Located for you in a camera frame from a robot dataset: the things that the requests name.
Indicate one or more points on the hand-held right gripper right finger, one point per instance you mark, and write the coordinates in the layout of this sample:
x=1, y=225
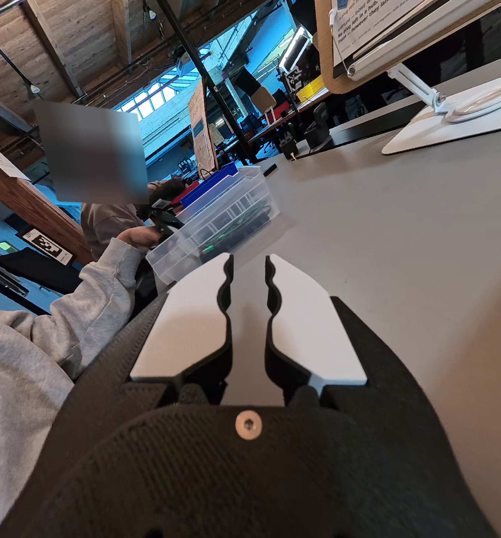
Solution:
x=313, y=336

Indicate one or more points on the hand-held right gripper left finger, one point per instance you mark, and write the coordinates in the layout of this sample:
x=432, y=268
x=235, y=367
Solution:
x=183, y=328

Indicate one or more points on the clear plastic bin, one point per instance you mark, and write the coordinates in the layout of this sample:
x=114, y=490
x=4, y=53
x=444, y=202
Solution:
x=170, y=260

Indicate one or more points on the grey desk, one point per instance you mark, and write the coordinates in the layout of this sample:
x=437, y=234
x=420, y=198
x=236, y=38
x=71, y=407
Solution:
x=380, y=252

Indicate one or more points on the person's left hand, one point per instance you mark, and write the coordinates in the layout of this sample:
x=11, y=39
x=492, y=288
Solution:
x=143, y=237

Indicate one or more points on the blue plastic bin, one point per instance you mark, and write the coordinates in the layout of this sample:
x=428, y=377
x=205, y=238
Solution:
x=208, y=185

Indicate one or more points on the wooden display board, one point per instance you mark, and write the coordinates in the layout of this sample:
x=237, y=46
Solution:
x=202, y=126

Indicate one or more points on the small black device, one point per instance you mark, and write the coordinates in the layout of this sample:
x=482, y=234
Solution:
x=270, y=170

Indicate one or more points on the black white tag sign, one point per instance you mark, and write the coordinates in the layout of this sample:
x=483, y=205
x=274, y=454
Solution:
x=44, y=246

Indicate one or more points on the black office chair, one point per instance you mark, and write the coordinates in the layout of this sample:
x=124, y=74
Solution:
x=36, y=269

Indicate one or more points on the black power adapter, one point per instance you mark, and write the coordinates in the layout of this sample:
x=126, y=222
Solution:
x=317, y=126
x=288, y=145

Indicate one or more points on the black metal pole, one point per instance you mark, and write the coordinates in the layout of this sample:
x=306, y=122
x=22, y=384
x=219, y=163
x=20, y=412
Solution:
x=185, y=42

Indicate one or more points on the person's grey hoodie torso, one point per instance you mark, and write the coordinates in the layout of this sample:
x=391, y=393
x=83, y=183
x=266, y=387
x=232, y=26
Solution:
x=15, y=399

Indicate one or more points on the wooden post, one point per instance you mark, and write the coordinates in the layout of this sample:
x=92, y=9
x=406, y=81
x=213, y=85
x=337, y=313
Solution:
x=32, y=201

